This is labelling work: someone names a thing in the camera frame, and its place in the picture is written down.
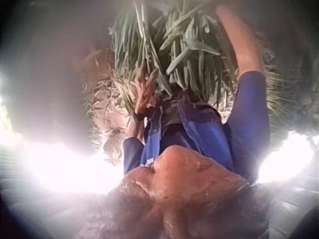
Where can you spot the bundle of green leafy stalks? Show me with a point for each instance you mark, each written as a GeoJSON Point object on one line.
{"type": "Point", "coordinates": [179, 42]}

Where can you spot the person's legs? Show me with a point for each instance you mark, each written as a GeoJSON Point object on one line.
{"type": "Point", "coordinates": [184, 109]}

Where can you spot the black wrist band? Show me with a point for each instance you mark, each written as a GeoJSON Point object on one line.
{"type": "Point", "coordinates": [141, 115]}

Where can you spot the person's left hand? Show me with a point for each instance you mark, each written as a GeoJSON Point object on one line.
{"type": "Point", "coordinates": [145, 98]}

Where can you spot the heap of dry brown leaves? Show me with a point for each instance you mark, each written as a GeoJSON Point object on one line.
{"type": "Point", "coordinates": [104, 99]}

